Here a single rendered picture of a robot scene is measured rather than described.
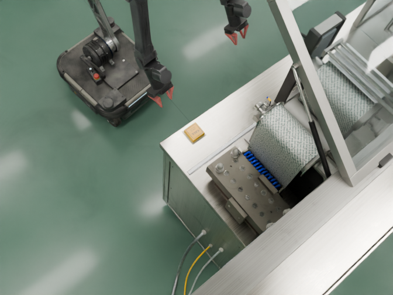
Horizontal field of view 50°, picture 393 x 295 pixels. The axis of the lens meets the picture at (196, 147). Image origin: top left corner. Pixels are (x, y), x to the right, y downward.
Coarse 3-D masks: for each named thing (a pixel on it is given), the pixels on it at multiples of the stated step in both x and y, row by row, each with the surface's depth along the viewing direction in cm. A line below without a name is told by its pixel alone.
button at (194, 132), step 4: (192, 124) 197; (196, 124) 197; (188, 128) 196; (192, 128) 196; (196, 128) 196; (200, 128) 196; (184, 132) 197; (188, 132) 195; (192, 132) 195; (196, 132) 195; (200, 132) 195; (204, 132) 195; (188, 136) 195; (192, 136) 194; (196, 136) 194; (200, 136) 195; (192, 140) 194
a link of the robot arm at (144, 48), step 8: (128, 0) 136; (136, 0) 138; (144, 0) 141; (136, 8) 143; (144, 8) 144; (136, 16) 147; (144, 16) 147; (136, 24) 150; (144, 24) 150; (136, 32) 155; (144, 32) 153; (136, 40) 160; (144, 40) 157; (136, 48) 163; (144, 48) 161; (152, 48) 164; (136, 56) 168; (144, 56) 164; (152, 56) 169; (144, 64) 168
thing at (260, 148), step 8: (256, 136) 170; (256, 144) 174; (264, 144) 168; (256, 152) 178; (264, 152) 172; (272, 152) 166; (264, 160) 176; (272, 160) 170; (280, 160) 165; (272, 168) 174; (280, 168) 168; (288, 168) 163; (280, 176) 173; (288, 176) 167
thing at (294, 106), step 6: (288, 102) 169; (294, 102) 169; (300, 102) 172; (288, 108) 169; (294, 108) 168; (300, 108) 169; (294, 114) 168; (300, 114) 167; (306, 114) 168; (300, 120) 167; (306, 120) 166; (306, 126) 166; (318, 126) 166; (318, 132) 165; (324, 138) 164; (324, 144) 163
